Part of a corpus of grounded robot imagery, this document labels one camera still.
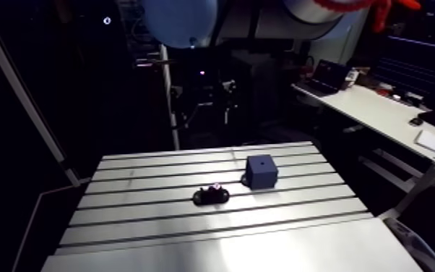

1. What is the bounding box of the black laptop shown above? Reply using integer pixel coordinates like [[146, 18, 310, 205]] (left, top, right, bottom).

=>
[[305, 59, 349, 95]]

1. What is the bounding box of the white desk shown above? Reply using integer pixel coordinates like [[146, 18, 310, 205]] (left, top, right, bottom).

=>
[[291, 82, 435, 165]]

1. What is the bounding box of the black oval holder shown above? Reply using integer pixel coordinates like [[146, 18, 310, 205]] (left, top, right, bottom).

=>
[[192, 185, 230, 206]]

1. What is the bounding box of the black monitor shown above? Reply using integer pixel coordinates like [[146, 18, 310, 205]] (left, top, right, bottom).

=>
[[373, 35, 435, 137]]

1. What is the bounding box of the dark blue-grey block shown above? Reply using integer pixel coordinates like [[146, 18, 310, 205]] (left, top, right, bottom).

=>
[[241, 153, 280, 190]]

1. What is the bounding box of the red cable wrap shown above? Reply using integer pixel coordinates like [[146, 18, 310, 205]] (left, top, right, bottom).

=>
[[313, 0, 423, 33]]

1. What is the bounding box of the white notepad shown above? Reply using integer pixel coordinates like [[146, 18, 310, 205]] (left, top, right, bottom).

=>
[[414, 129, 435, 158]]

